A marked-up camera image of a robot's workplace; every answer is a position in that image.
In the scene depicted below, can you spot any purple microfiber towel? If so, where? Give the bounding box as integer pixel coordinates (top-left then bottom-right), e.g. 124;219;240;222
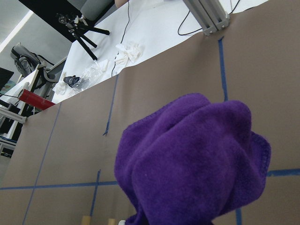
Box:
114;93;271;225

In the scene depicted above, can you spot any white crumpled cloth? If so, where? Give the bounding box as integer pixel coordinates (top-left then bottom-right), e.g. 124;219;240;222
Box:
114;42;144;66

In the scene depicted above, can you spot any clear plastic bag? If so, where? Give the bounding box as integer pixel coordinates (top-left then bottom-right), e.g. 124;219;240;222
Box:
81;60;110;90

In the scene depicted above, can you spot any black tripod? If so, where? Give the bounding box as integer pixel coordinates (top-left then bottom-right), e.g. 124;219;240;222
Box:
56;13;110;61

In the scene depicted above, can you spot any red cylinder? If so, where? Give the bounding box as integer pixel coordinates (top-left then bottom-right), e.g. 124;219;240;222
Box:
18;89;55;110

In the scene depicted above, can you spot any grey backpack on chair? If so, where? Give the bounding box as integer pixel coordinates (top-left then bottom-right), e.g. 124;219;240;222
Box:
10;42;54;78

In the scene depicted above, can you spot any aluminium frame post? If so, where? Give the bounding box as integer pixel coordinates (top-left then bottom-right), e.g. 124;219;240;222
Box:
183;0;230;36

